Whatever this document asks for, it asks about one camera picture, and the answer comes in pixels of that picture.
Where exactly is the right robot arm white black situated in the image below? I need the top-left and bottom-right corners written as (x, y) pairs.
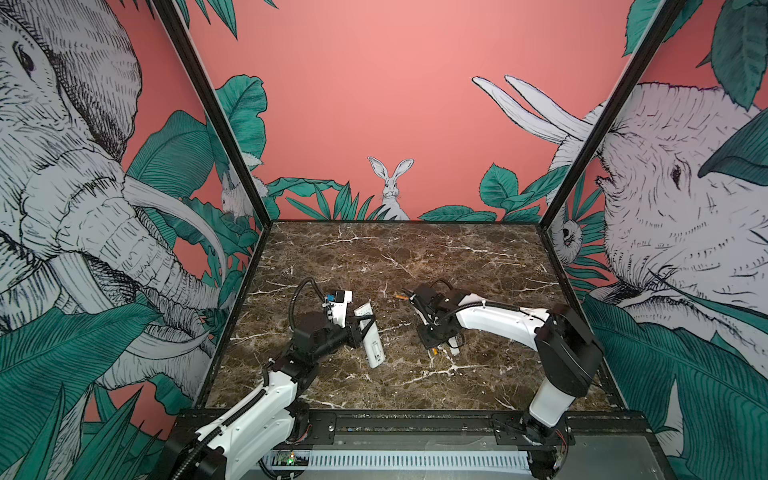
top-left (404, 284), bottom-right (604, 445)

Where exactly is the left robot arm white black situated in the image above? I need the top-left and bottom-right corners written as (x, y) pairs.
top-left (149, 313), bottom-right (376, 479)

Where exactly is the right black frame post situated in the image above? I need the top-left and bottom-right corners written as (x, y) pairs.
top-left (537, 0), bottom-right (686, 230)

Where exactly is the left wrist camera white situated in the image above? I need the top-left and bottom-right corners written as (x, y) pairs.
top-left (323, 290), bottom-right (352, 328)

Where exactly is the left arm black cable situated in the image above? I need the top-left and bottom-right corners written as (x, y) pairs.
top-left (287, 277), bottom-right (326, 331)

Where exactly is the small circuit board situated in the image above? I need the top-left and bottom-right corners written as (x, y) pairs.
top-left (272, 450), bottom-right (310, 470)

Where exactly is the black mounting rail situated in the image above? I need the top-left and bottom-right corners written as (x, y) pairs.
top-left (300, 409), bottom-right (574, 449)

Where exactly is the white battery cover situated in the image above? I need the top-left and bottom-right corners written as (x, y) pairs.
top-left (447, 337), bottom-right (460, 356)

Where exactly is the left black frame post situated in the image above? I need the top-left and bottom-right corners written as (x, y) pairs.
top-left (152, 0), bottom-right (272, 229)

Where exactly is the white slotted cable duct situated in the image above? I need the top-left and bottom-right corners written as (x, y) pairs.
top-left (263, 450), bottom-right (531, 474)

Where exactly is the white remote control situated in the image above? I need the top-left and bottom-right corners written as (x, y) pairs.
top-left (354, 302), bottom-right (386, 369)

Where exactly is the black frame post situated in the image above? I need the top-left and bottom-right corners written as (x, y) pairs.
top-left (537, 0), bottom-right (686, 230)
top-left (152, 0), bottom-right (272, 229)

